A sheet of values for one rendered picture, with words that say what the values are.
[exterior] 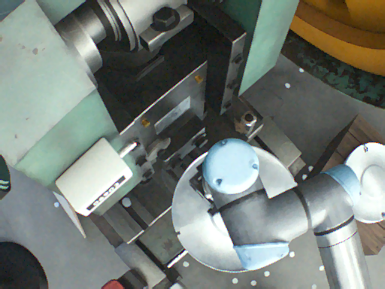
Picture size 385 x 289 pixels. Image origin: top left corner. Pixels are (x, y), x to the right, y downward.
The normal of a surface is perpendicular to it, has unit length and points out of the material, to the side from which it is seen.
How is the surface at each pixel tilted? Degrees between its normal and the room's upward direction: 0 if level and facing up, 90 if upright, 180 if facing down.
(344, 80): 35
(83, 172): 0
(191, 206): 3
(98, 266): 0
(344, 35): 44
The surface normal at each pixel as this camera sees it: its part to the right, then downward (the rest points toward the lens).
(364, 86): -0.46, -0.68
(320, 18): -0.54, -0.22
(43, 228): 0.00, -0.25
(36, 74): 0.47, 0.33
